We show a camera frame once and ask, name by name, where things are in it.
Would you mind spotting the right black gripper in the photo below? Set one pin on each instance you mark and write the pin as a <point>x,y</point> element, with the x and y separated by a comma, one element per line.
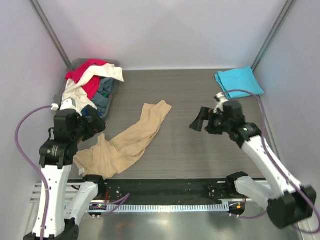
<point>205,114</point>

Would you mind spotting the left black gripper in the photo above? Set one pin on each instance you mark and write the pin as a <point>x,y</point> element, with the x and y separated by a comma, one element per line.
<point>99,123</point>

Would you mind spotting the beige t shirt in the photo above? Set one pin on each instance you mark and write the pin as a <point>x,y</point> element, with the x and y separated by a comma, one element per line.
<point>108,158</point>

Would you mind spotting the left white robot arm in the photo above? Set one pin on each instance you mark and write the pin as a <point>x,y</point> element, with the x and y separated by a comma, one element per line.
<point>55,220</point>

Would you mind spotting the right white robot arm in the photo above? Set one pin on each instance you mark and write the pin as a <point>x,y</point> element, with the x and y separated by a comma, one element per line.
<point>285,200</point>

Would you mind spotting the dark blue t shirt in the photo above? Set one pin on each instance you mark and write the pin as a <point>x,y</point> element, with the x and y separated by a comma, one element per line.
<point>87,112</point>

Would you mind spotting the grey blue t shirt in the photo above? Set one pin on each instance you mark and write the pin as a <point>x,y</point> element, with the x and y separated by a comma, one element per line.
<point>106,85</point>

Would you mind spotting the red t shirt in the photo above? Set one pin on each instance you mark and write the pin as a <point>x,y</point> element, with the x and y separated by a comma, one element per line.
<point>88,81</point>

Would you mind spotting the cream white t shirt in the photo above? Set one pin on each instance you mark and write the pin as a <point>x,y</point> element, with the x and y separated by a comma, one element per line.
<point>76,97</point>

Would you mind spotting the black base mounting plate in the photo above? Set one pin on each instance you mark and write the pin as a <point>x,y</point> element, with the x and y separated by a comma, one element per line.
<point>151,190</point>

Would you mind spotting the folded cyan t shirt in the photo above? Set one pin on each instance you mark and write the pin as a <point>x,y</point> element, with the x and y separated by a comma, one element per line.
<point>234,82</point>

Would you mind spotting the grey plastic bin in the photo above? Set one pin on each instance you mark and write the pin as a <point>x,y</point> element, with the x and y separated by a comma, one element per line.
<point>74,66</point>

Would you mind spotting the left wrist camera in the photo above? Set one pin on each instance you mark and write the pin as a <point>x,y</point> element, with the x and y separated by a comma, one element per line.
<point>66,124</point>

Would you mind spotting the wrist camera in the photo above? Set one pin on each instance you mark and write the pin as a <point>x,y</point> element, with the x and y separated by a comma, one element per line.
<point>233,110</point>
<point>66,124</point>

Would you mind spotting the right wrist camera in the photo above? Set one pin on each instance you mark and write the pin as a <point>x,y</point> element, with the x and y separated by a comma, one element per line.
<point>233,110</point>

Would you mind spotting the left aluminium frame post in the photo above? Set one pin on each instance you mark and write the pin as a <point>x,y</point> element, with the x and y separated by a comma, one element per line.
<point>50,31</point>

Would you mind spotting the aluminium frame post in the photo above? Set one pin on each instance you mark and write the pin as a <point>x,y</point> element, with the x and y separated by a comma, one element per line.
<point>50,31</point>
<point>287,7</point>

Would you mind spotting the aluminium front rail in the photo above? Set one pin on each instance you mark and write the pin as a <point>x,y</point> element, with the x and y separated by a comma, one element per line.
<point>71,192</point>

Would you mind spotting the slotted cable duct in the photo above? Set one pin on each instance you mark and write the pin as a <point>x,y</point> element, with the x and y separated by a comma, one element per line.
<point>100,208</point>

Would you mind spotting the right aluminium frame post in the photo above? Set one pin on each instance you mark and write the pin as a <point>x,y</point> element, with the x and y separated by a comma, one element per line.
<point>287,7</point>

